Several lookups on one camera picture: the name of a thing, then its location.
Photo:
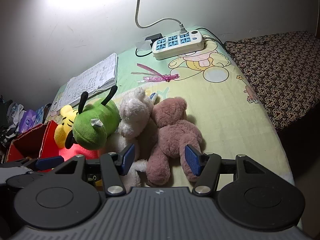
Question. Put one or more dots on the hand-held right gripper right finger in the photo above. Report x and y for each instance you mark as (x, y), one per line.
(192, 160)

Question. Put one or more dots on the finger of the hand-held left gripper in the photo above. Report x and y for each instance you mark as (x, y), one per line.
(48, 162)

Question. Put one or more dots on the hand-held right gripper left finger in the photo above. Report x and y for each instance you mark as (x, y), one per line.
(128, 156)

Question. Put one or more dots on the red cardboard box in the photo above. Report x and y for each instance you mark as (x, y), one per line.
(50, 140)

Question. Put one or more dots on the pink bear plush toy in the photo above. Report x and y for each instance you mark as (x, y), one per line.
(170, 130)

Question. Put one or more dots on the yellow tiger plush toy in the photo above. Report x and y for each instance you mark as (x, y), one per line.
(65, 127)

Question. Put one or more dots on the white rabbit plush toy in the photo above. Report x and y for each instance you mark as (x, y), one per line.
(135, 115)

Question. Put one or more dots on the green plush toy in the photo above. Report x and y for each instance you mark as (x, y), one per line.
(95, 130)

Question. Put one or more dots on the cartoon printed desktop cloth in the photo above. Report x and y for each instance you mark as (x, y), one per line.
(225, 105)

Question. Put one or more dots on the purple tissue packet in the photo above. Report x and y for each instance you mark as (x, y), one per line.
(28, 120)

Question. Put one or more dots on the blue tissue packet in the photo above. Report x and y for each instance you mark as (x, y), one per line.
(41, 111)

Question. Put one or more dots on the pile of clothes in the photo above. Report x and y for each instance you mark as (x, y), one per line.
(10, 120)

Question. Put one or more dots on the pink plastic ribbon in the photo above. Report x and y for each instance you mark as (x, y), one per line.
(155, 76)

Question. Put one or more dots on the handwritten paper notebook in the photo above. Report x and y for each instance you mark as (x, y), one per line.
(92, 80)

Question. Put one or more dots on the clear plastic piece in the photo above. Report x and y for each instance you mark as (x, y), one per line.
(143, 45)

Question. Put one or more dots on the white power strip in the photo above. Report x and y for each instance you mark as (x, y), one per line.
(175, 47)

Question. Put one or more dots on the black power adapter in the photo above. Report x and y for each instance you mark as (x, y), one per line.
(154, 38)

